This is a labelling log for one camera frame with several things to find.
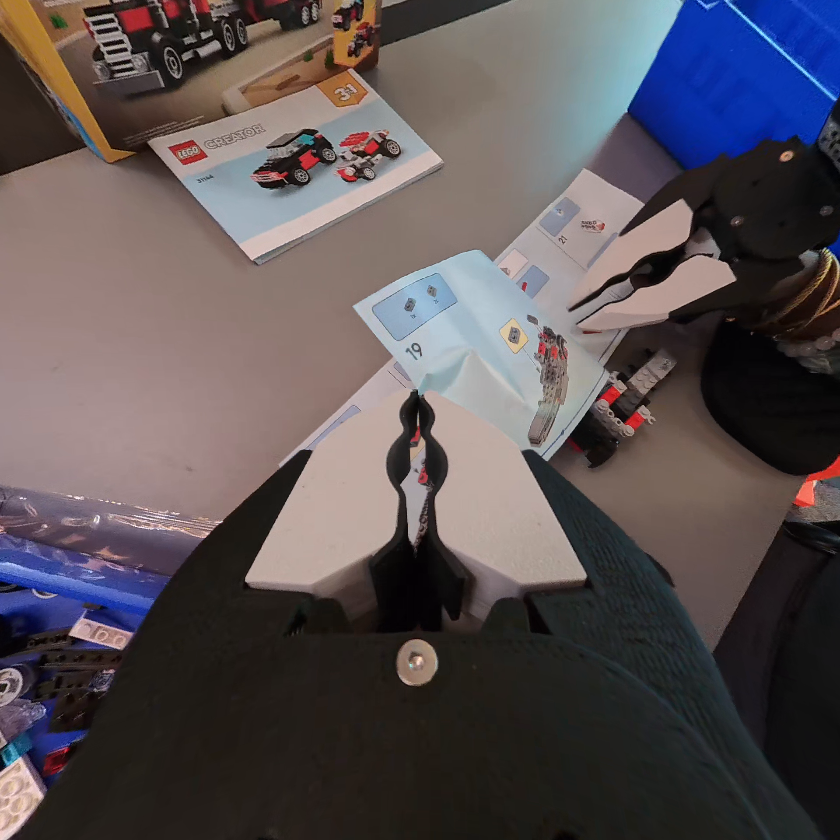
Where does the orange object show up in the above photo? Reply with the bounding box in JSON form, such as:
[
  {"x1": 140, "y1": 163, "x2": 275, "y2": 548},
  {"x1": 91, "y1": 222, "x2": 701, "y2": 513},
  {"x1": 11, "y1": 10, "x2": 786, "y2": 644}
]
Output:
[{"x1": 793, "y1": 455, "x2": 840, "y2": 509}]

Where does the blue parts tray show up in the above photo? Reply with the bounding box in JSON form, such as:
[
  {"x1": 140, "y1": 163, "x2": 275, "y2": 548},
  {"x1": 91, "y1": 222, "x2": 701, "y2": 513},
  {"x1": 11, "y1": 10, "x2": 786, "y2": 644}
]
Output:
[{"x1": 0, "y1": 482, "x2": 221, "y2": 840}]

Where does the blue plastic bin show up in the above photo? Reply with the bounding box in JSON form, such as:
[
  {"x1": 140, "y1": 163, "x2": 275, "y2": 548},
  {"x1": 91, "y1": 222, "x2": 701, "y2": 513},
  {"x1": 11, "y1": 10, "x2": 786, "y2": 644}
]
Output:
[{"x1": 626, "y1": 0, "x2": 840, "y2": 173}]

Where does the white bead bracelet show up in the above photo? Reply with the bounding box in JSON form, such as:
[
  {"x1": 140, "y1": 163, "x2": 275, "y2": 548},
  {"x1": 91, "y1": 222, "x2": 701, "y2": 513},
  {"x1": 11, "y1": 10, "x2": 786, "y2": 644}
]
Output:
[{"x1": 771, "y1": 328, "x2": 840, "y2": 358}]

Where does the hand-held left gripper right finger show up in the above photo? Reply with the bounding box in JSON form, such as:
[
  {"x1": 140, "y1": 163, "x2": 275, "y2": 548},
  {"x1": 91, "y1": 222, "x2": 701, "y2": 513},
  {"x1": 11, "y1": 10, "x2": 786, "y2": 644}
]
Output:
[{"x1": 417, "y1": 390, "x2": 589, "y2": 632}]

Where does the person's dark clothing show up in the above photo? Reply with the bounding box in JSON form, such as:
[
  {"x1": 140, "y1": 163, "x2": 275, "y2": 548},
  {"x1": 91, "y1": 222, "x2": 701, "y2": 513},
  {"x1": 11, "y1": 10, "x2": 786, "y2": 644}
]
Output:
[{"x1": 712, "y1": 515, "x2": 840, "y2": 840}]

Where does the instruction booklet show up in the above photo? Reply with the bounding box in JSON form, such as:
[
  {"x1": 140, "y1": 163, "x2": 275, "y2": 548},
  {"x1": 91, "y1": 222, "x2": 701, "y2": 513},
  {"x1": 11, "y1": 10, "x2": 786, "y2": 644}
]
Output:
[
  {"x1": 279, "y1": 168, "x2": 647, "y2": 468},
  {"x1": 147, "y1": 68, "x2": 445, "y2": 265}
]

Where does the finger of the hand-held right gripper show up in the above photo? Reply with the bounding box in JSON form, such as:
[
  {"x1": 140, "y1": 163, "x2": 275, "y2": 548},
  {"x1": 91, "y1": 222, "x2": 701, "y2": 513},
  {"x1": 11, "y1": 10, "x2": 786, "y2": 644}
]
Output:
[
  {"x1": 575, "y1": 255, "x2": 739, "y2": 333},
  {"x1": 567, "y1": 197, "x2": 719, "y2": 312}
]

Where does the black ribbed cloth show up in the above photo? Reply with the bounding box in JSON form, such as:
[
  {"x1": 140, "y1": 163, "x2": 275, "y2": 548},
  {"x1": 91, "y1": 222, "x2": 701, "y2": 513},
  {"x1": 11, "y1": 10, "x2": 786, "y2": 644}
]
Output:
[{"x1": 700, "y1": 320, "x2": 840, "y2": 476}]

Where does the gold bangle bracelet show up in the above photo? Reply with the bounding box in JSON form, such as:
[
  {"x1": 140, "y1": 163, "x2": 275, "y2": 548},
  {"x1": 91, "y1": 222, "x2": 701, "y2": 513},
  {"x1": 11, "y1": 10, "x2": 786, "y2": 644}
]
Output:
[{"x1": 748, "y1": 248, "x2": 840, "y2": 336}]

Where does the closed instruction booklet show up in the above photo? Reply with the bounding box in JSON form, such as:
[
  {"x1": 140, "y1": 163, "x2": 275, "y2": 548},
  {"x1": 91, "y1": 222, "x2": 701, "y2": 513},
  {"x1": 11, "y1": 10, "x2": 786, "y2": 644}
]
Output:
[{"x1": 147, "y1": 68, "x2": 445, "y2": 265}]

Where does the clear plastic bag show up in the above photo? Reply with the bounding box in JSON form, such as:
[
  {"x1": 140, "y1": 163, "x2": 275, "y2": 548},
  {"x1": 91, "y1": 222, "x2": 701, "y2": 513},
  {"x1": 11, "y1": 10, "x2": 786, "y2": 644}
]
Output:
[{"x1": 0, "y1": 484, "x2": 223, "y2": 575}]

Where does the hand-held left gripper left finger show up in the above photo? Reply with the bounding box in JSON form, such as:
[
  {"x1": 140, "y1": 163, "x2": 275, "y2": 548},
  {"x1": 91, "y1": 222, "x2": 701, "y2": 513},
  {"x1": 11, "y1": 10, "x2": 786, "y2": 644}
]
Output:
[{"x1": 244, "y1": 389, "x2": 422, "y2": 632}]

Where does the pile of loose bricks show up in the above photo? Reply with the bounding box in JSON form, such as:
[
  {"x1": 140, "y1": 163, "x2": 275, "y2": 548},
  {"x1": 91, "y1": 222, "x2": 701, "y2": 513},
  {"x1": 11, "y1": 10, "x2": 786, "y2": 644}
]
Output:
[{"x1": 0, "y1": 607, "x2": 135, "y2": 840}]

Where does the toy truck brick set box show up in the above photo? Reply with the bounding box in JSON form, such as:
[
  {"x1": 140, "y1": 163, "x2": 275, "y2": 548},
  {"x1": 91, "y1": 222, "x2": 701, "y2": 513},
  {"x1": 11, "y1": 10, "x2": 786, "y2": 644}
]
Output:
[{"x1": 0, "y1": 0, "x2": 383, "y2": 164}]

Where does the partly built brick vehicle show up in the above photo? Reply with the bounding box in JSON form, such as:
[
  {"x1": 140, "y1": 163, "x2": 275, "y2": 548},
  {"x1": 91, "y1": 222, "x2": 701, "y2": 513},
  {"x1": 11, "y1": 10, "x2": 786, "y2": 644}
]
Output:
[{"x1": 567, "y1": 348, "x2": 678, "y2": 469}]

